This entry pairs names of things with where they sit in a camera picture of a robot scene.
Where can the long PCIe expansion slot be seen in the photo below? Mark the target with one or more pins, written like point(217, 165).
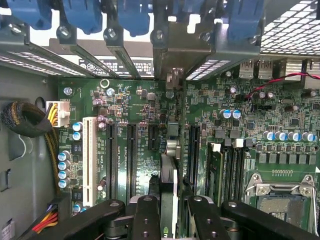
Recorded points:
point(132, 160)
point(111, 160)
point(194, 155)

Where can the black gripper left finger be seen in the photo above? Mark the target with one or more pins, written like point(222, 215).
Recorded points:
point(147, 220)

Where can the black open PC case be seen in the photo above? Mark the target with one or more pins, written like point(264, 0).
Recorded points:
point(25, 150)

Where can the white PCI expansion slot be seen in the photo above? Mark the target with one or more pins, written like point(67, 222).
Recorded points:
point(89, 150)

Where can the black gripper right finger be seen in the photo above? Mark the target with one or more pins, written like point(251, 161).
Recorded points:
point(207, 220)

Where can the short PCIe expansion slot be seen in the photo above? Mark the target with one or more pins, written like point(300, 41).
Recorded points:
point(153, 137)

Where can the green motherboard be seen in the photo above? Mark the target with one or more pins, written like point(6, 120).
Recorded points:
point(140, 100)

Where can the CPU socket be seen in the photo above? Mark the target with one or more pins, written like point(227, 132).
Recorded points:
point(282, 200)

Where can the white power connector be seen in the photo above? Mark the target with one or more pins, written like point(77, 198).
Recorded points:
point(61, 112)

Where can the silver USB port block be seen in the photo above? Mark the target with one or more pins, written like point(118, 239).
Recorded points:
point(255, 70)

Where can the metal expansion slot cover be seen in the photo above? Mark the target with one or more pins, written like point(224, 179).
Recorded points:
point(115, 41)
point(237, 47)
point(67, 38)
point(12, 37)

